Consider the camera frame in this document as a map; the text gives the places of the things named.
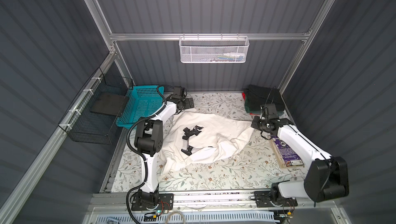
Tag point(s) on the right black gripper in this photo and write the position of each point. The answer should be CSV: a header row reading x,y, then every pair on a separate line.
x,y
254,121

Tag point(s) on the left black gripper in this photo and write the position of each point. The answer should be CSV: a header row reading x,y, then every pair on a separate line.
x,y
186,106

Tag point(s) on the white t shirt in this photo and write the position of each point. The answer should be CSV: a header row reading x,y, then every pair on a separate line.
x,y
197,138

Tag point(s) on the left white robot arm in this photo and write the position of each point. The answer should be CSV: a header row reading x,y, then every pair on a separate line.
x,y
149,134

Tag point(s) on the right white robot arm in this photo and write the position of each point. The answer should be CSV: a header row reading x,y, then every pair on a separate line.
x,y
327,176

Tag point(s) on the folded dark t shirt stack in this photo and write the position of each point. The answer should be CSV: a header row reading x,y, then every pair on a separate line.
x,y
256,96

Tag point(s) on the teal plastic laundry basket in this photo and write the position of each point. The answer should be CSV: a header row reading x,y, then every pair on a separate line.
x,y
143,101

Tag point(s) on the purple printed book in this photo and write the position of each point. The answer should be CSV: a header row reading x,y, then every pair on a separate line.
x,y
286,156

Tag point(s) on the items in mesh basket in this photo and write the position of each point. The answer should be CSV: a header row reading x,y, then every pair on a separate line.
x,y
225,58

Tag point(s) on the white mesh wall basket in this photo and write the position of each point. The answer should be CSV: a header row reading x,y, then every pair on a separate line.
x,y
192,51

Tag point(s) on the black pad in wire basket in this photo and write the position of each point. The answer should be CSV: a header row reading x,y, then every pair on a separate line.
x,y
109,104

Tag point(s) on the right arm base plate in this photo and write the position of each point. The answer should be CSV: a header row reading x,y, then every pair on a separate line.
x,y
273,199

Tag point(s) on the aluminium frame rail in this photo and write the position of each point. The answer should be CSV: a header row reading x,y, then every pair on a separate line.
x,y
221,36

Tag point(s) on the black wire wall basket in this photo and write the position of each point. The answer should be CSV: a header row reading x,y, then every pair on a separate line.
x,y
93,117

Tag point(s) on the white vented cable duct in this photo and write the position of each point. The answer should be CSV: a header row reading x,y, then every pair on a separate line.
x,y
221,217

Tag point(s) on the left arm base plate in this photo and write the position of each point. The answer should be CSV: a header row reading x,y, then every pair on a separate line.
x,y
142,201

